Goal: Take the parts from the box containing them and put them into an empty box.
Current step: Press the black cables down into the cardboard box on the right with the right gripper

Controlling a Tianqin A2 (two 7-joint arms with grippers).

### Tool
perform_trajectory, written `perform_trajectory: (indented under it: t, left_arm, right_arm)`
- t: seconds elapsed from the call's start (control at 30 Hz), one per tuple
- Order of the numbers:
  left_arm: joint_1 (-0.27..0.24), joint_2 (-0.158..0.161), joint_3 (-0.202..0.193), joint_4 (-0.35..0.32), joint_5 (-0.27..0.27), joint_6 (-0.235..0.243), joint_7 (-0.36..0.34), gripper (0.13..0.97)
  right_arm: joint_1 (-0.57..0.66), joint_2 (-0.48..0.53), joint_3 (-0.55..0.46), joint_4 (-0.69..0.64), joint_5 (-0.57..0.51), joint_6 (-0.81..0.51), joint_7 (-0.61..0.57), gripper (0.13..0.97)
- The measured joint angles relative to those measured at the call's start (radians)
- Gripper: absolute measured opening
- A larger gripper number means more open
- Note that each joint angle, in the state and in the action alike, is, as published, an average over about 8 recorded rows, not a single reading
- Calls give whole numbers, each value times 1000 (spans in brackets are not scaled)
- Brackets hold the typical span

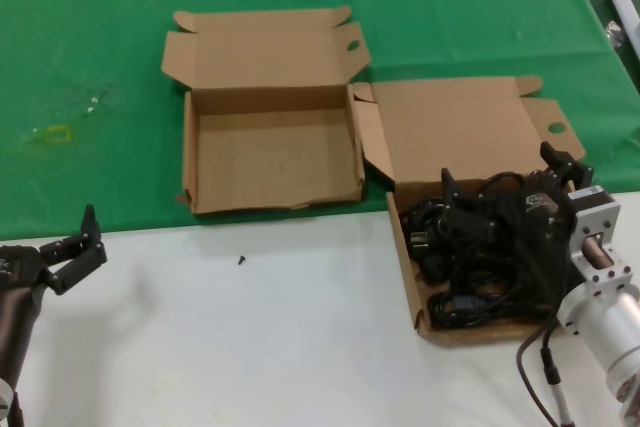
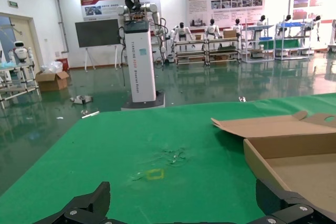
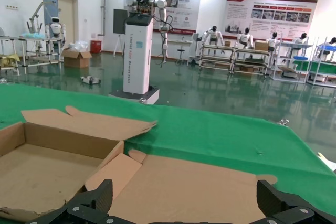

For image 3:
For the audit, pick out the white lifting frame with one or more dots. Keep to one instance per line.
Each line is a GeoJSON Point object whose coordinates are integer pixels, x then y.
{"type": "Point", "coordinates": [32, 26]}

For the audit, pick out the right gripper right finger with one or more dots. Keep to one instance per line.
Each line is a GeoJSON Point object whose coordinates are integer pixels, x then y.
{"type": "Point", "coordinates": [273, 200]}

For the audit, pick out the red bin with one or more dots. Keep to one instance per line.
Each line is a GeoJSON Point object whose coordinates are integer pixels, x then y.
{"type": "Point", "coordinates": [96, 47]}

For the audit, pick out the white shelf rack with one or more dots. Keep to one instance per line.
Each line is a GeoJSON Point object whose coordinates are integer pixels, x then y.
{"type": "Point", "coordinates": [274, 61]}

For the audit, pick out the green table cloth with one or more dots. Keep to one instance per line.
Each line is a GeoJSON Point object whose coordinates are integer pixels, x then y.
{"type": "Point", "coordinates": [210, 134]}

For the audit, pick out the white tower robot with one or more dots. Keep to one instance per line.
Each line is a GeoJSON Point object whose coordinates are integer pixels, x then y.
{"type": "Point", "coordinates": [137, 51]}

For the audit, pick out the black rolling stool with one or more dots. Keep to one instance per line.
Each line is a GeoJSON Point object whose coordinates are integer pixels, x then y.
{"type": "Point", "coordinates": [180, 50]}

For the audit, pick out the small white humanoid robot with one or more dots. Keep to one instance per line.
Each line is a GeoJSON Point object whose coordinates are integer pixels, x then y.
{"type": "Point", "coordinates": [55, 28]}

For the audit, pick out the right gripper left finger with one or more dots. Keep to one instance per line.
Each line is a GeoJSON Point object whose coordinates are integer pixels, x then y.
{"type": "Point", "coordinates": [101, 197]}

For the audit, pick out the dark display screen on stand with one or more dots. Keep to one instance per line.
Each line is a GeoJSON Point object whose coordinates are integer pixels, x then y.
{"type": "Point", "coordinates": [119, 20]}

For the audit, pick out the open cardboard shipping box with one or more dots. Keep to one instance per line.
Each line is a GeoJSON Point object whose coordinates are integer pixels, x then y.
{"type": "Point", "coordinates": [76, 60]}

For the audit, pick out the white desk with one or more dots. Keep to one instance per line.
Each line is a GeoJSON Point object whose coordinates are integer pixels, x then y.
{"type": "Point", "coordinates": [181, 41]}

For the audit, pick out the cardboard box with torn rim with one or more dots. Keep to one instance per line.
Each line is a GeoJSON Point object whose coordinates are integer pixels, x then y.
{"type": "Point", "coordinates": [39, 171]}

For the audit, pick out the blue plastic tray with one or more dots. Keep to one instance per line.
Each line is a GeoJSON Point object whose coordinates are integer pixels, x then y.
{"type": "Point", "coordinates": [300, 58]}
{"type": "Point", "coordinates": [326, 48]}

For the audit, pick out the beige pipe shelf rack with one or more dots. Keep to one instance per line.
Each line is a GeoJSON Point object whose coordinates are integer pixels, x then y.
{"type": "Point", "coordinates": [252, 51]}
{"type": "Point", "coordinates": [218, 46]}

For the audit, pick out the brown cardboard carton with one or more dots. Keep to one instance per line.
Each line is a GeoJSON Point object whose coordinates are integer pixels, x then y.
{"type": "Point", "coordinates": [261, 46]}

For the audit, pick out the blue plastic sheet pile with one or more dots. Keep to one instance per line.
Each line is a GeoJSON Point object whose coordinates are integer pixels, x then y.
{"type": "Point", "coordinates": [31, 35]}

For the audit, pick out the wall poster with red header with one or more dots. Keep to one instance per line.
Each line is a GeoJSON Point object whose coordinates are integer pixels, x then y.
{"type": "Point", "coordinates": [183, 11]}

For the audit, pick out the small brown carton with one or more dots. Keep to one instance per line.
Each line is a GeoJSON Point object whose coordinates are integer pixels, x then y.
{"type": "Point", "coordinates": [227, 43]}

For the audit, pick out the white pipe frame workbench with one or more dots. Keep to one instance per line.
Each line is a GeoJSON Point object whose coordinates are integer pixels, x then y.
{"type": "Point", "coordinates": [24, 51]}

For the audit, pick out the white rack with green mats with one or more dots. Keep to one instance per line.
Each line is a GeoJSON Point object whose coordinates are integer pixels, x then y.
{"type": "Point", "coordinates": [323, 65]}

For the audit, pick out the wide wall poster with photos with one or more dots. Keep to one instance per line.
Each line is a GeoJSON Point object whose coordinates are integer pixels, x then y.
{"type": "Point", "coordinates": [241, 11]}

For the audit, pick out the beige door with frame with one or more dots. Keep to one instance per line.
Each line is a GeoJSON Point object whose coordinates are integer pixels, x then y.
{"type": "Point", "coordinates": [67, 19]}

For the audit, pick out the clear plastic bags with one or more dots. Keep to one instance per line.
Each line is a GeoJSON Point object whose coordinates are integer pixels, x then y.
{"type": "Point", "coordinates": [80, 45]}

